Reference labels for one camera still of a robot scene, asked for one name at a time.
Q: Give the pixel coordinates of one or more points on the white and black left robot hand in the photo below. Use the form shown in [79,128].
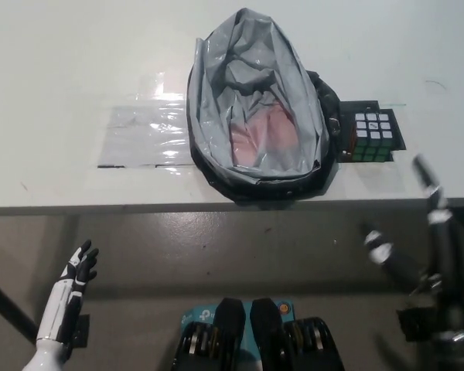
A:
[58,305]

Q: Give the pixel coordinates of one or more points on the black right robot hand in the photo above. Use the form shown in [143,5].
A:
[442,247]

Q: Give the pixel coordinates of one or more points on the Rubik's cube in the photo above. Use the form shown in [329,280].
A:
[371,135]

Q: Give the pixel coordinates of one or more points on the grey plastic bag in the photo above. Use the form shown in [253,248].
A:
[255,77]

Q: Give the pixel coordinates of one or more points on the pink item inside bag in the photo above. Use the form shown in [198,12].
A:
[270,135]

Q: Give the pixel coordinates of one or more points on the black square mat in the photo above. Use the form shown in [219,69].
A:
[398,127]

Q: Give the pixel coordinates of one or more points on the teal robot body top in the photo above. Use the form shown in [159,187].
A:
[197,313]

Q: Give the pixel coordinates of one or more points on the black ribbed left robot body block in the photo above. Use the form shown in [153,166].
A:
[226,320]

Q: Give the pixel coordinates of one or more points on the transparent plastic sheet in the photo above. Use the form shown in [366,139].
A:
[147,135]

